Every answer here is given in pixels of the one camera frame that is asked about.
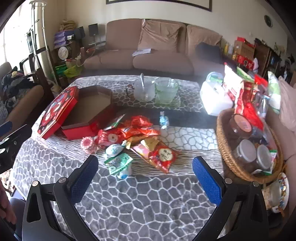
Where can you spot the pink pillow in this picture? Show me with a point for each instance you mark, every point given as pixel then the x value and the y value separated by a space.
pixel 288 104

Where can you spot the white floor lamp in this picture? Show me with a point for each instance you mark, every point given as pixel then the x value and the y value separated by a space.
pixel 44 34

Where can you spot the round tin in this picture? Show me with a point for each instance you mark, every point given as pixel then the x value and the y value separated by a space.
pixel 62 52

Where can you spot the brown cardboard box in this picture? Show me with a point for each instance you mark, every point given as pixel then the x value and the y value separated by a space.
pixel 244 49

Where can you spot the green white snack bag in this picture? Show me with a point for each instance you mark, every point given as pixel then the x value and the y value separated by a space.
pixel 274 92

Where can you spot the white plastic bag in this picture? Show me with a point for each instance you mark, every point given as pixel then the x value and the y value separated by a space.
pixel 215 97

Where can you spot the round wall clock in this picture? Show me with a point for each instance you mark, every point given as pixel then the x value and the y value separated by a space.
pixel 268 21

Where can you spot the white blue candy packet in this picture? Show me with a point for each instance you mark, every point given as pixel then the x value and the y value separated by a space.
pixel 164 120
pixel 125 173

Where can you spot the red white snack bag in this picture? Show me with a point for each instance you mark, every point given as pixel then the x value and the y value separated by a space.
pixel 232 85

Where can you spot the brown armchair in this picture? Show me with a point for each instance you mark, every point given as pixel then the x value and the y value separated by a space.
pixel 30 95

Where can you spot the dark patterned cloth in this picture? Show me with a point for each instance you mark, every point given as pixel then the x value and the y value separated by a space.
pixel 16 83

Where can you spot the clear glass jar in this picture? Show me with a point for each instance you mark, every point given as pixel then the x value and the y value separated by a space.
pixel 271 195

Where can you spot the brown lid jar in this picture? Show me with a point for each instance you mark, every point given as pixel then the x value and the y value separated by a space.
pixel 240 126

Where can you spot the colourful printed plate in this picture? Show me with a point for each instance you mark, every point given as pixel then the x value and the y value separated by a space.
pixel 284 192

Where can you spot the red snack bags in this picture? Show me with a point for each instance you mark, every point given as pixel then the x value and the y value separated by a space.
pixel 251 111

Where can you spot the red packet with white circle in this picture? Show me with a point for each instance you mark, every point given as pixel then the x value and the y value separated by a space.
pixel 107 138

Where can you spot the round white blue snack packet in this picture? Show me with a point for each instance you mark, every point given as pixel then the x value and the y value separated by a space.
pixel 113 150

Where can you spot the red printed box lid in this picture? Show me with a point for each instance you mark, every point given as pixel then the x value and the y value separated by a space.
pixel 57 109

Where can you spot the dark wooden cabinet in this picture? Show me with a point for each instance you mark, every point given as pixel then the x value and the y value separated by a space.
pixel 266 55

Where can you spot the wicker basket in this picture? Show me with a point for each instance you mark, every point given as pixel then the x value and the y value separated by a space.
pixel 225 148

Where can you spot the yellow green bag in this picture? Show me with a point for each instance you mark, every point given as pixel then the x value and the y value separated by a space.
pixel 71 71

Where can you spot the green white snack packet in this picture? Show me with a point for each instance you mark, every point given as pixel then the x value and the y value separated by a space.
pixel 118 160

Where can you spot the black speaker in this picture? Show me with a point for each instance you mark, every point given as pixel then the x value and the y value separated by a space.
pixel 79 32
pixel 93 29

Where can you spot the white papers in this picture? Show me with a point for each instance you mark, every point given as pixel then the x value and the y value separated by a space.
pixel 141 52

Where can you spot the red packet with round label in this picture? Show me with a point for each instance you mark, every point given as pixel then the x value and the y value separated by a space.
pixel 163 157

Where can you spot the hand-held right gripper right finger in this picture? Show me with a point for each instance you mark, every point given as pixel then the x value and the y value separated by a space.
pixel 207 183

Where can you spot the dark framed wall picture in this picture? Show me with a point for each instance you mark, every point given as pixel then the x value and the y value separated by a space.
pixel 161 4

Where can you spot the pink snack packet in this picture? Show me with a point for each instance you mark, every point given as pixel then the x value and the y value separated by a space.
pixel 138 150

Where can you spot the metal spoon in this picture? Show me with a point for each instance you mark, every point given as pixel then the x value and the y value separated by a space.
pixel 142 80

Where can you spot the purple boxes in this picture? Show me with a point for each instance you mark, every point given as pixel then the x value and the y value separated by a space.
pixel 62 38

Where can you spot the pile of orange red packets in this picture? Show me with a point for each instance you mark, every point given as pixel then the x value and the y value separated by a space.
pixel 138 127

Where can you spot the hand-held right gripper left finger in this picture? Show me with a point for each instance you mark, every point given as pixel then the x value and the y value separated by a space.
pixel 84 179

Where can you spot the beige sofa cushion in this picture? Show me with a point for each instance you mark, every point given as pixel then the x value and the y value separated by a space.
pixel 159 34

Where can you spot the person's left hand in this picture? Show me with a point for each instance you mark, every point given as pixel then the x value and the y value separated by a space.
pixel 5 206

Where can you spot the long green red packet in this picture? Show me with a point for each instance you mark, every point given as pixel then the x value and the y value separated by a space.
pixel 114 124

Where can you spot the dark blue cushion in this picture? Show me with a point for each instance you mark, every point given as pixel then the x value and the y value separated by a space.
pixel 208 52

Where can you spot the grey lid jar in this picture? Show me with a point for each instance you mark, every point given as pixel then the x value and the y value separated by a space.
pixel 246 151
pixel 263 157

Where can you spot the red hexagonal gift box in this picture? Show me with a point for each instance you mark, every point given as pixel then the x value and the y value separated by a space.
pixel 85 109

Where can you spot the dark wooden chair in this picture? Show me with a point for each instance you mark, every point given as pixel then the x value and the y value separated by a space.
pixel 32 64

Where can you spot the woven straw basket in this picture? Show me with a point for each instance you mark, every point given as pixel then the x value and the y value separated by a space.
pixel 68 25

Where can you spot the flat red box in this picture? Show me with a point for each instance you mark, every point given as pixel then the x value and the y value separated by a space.
pixel 246 62

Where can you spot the gold triangular snack packet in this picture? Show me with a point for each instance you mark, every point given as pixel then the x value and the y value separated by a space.
pixel 149 142

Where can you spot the pink striped round snack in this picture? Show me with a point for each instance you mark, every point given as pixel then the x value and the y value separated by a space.
pixel 89 144

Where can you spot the beige sofa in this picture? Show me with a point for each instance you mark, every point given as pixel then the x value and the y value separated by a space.
pixel 115 60

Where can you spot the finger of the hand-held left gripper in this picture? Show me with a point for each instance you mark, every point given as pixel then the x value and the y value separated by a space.
pixel 16 143
pixel 5 128

